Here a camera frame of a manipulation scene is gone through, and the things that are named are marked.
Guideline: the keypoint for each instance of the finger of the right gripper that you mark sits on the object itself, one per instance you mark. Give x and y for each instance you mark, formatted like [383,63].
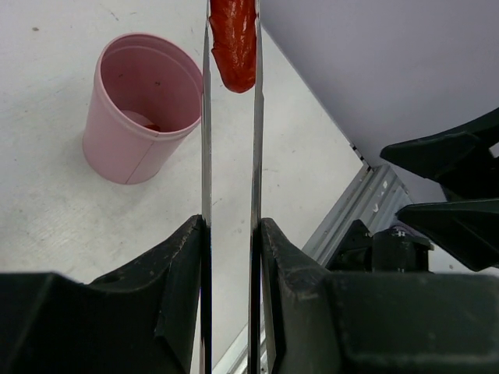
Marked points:
[459,159]
[467,230]

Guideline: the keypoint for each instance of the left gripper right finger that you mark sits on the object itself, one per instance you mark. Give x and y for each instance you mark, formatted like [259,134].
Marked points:
[318,321]

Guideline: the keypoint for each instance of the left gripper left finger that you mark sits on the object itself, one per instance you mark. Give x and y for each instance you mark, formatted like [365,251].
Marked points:
[139,318]

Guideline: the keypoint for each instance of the metal tongs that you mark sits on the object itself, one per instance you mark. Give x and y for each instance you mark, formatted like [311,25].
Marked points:
[254,345]

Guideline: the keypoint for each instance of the pink cylindrical container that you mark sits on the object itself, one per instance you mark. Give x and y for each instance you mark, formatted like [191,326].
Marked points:
[155,78]

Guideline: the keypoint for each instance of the red sausage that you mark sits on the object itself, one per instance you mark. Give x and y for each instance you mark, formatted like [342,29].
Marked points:
[233,25]

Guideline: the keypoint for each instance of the fried chicken wing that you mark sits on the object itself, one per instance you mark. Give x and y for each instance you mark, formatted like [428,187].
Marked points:
[153,127]

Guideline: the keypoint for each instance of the white rice bowl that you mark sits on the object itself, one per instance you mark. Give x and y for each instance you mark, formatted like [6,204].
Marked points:
[137,118]

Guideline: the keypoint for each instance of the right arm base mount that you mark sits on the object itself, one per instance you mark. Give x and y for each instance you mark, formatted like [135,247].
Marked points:
[391,250]

